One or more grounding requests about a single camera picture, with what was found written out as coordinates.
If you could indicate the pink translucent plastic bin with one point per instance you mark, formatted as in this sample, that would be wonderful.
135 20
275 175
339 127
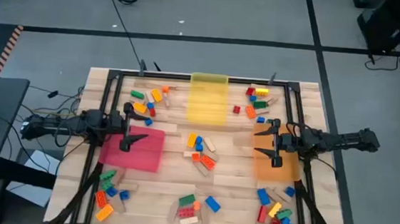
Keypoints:
146 154

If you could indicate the white paper sheet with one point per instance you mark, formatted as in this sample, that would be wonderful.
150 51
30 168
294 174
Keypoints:
44 160

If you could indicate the blue long plastic brick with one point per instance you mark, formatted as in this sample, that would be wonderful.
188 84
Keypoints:
263 196
212 204

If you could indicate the amber long plastic brick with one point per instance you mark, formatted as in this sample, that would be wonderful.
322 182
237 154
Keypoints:
156 95
104 212

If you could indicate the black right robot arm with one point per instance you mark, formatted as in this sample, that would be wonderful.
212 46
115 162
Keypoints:
341 139

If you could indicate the green long plastic brick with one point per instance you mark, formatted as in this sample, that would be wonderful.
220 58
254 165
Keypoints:
186 199
107 175
259 104
107 185
284 214
137 94

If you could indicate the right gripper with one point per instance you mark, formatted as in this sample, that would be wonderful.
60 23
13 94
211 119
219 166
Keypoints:
288 142

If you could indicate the green small plastic brick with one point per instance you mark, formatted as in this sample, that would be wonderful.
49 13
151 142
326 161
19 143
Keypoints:
269 121

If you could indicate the orange long plastic brick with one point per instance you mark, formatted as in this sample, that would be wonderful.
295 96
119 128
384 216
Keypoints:
101 199
250 112
207 162

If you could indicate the yellow translucent plastic bin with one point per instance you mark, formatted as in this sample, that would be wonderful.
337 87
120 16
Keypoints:
207 105

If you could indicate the orange small plastic brick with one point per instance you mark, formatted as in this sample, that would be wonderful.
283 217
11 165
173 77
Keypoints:
165 89
195 157
196 205

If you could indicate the black power adapter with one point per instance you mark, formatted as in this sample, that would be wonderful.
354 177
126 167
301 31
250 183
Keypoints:
53 94

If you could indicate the black equipment case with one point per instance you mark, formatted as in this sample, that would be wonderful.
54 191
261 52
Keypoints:
389 23

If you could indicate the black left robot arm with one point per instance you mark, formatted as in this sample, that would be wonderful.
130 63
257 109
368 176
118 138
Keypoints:
77 124

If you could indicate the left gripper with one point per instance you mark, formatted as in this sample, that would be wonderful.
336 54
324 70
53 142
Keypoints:
116 127

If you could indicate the black metal table frame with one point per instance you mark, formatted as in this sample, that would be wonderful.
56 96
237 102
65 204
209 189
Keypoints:
245 81

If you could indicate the striped hazard tape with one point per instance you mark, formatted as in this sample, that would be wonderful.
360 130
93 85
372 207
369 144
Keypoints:
8 50

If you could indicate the red large flat brick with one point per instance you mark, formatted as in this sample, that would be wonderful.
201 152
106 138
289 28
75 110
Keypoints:
186 212

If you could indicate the orange translucent plastic bin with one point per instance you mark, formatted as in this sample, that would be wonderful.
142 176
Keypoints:
281 173

